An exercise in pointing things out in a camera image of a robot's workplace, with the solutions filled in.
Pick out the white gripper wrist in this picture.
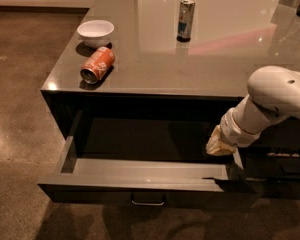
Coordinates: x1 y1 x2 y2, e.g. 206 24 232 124
206 108 260 156

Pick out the drawer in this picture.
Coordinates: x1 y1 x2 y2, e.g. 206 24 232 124
250 118 300 150
244 154 300 180
38 111 256 210
251 180 300 200

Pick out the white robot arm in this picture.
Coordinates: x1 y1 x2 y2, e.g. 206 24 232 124
206 66 300 156

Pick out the dark grey drawer cabinet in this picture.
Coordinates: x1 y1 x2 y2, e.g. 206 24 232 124
42 0 300 199

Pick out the silver blue energy drink can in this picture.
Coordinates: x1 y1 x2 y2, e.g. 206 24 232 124
177 0 196 42

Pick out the orange soda can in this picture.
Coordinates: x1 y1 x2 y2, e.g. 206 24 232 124
80 47 115 84

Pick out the white bowl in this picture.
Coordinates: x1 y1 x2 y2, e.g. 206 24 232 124
77 20 114 49

